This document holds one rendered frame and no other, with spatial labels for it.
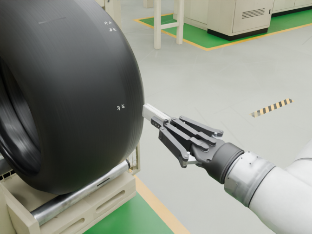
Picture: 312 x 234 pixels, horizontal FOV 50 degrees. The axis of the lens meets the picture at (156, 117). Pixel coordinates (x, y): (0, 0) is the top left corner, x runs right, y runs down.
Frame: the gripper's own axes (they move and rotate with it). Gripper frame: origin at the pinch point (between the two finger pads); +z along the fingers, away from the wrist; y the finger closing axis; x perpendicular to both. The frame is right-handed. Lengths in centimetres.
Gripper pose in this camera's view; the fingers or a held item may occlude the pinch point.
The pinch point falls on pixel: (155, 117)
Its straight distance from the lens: 71.5
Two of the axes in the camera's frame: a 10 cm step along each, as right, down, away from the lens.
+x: -1.1, 8.0, 5.9
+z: -7.2, -4.7, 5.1
